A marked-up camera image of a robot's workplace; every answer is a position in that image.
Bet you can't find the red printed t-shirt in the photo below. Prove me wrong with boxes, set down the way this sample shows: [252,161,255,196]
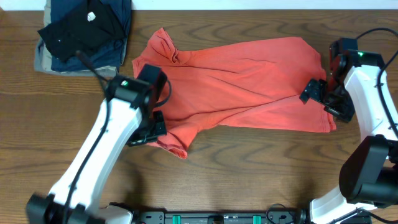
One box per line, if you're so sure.
[132,29,336,159]

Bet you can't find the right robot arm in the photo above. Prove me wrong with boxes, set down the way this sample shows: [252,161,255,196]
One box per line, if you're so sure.
[300,49,397,223]

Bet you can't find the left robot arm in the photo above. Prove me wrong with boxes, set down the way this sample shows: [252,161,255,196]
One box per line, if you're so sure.
[25,73,169,223]

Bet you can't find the navy blue folded garment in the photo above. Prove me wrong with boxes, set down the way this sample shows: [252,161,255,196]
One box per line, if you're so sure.
[48,0,132,72]

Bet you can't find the black folded garment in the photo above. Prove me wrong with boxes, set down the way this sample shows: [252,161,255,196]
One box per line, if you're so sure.
[38,0,125,62]

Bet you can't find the grey folded trousers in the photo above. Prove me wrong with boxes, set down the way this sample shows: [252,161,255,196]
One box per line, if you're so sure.
[34,37,119,77]

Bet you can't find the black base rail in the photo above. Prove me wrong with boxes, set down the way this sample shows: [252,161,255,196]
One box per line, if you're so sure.
[132,208,310,224]

